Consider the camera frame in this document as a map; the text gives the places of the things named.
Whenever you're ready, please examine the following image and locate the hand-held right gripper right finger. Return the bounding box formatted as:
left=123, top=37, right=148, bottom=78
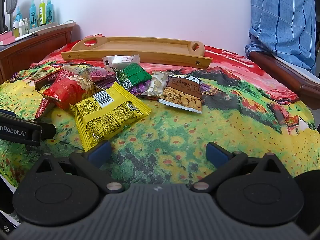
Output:
left=190, top=142, right=287, bottom=194

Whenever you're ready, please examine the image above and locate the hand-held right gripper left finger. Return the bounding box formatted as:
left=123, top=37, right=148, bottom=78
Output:
left=31, top=140, right=125, bottom=194

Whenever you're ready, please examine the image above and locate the long red stick packet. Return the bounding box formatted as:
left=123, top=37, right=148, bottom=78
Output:
left=34, top=97, right=56, bottom=120

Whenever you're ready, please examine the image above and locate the yellow snack packet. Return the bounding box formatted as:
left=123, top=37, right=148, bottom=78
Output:
left=69, top=81, right=152, bottom=152

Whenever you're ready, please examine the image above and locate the red pistachio packet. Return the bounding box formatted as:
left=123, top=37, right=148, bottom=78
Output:
left=41, top=75, right=103, bottom=110

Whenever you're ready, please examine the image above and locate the red brown bar packet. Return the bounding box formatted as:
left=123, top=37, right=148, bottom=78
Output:
left=34, top=67, right=63, bottom=92

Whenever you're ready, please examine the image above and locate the clear red label biscuit packet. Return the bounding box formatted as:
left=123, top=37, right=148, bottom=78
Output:
left=61, top=64, right=87, bottom=80

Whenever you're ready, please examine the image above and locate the brown sunflower seed packet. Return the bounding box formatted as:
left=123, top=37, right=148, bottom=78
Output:
left=158, top=74, right=203, bottom=115

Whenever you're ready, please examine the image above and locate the pink snack packet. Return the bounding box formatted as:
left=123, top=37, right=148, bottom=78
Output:
left=79, top=67, right=117, bottom=88

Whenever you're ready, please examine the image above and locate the green pea packet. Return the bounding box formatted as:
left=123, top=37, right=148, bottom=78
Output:
left=112, top=63, right=153, bottom=91

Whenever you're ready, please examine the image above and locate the clear nougat candy packet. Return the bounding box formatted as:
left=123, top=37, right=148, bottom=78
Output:
left=141, top=71, right=170, bottom=101

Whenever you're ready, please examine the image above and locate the clear white rice cake packet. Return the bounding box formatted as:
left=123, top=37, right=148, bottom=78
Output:
left=102, top=54, right=141, bottom=74

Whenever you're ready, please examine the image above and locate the wooden tray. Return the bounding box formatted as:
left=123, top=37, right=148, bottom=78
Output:
left=61, top=36, right=213, bottom=69

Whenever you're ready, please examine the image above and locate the printed blanket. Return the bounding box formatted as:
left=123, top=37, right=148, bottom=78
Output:
left=0, top=39, right=318, bottom=198

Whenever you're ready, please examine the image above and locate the brown wooden cabinet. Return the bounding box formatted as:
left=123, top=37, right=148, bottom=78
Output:
left=0, top=24, right=81, bottom=84

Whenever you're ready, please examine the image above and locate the pink box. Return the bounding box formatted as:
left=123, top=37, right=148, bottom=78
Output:
left=0, top=31, right=16, bottom=46

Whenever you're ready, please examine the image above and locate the teal spray bottle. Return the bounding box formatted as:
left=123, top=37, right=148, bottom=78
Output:
left=46, top=0, right=53, bottom=25
left=29, top=0, right=38, bottom=28

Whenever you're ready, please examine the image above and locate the yellow-green spray bottle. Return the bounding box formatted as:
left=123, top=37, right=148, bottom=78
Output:
left=38, top=0, right=46, bottom=26

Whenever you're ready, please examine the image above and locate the blue plaid cloth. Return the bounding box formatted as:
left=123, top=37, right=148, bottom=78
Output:
left=244, top=0, right=317, bottom=75

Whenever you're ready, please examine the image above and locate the dark wooden bed frame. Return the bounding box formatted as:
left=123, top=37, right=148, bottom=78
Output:
left=249, top=51, right=320, bottom=110

